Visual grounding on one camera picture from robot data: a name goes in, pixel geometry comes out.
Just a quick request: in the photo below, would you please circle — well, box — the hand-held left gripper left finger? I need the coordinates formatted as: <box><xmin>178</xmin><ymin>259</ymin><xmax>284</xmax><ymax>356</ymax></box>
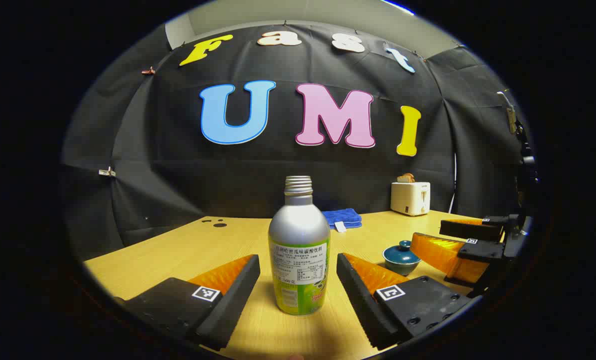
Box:
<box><xmin>114</xmin><ymin>254</ymin><xmax>261</xmax><ymax>352</ymax></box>

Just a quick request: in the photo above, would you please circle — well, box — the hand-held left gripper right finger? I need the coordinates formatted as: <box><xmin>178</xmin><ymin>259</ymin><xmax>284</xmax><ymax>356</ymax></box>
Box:
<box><xmin>336</xmin><ymin>252</ymin><xmax>476</xmax><ymax>351</ymax></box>

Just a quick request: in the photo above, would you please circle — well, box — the silver green-label water bottle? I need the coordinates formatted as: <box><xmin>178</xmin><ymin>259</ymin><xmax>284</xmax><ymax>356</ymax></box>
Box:
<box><xmin>268</xmin><ymin>175</ymin><xmax>331</xmax><ymax>317</ymax></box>

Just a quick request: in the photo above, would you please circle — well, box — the white toaster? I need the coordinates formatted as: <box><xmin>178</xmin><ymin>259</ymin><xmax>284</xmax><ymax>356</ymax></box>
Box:
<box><xmin>390</xmin><ymin>181</ymin><xmax>431</xmax><ymax>217</ymax></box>

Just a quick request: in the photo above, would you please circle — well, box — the blue folded towel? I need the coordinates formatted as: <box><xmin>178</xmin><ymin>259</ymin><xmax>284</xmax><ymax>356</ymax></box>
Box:
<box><xmin>322</xmin><ymin>208</ymin><xmax>363</xmax><ymax>233</ymax></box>

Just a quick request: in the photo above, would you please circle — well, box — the black backdrop cloth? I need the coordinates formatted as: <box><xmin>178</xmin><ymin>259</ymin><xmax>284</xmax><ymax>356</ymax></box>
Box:
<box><xmin>62</xmin><ymin>20</ymin><xmax>533</xmax><ymax>261</ymax></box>

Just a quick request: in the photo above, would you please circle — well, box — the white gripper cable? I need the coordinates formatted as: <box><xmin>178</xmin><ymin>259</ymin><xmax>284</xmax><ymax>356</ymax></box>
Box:
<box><xmin>496</xmin><ymin>91</ymin><xmax>518</xmax><ymax>135</ymax></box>

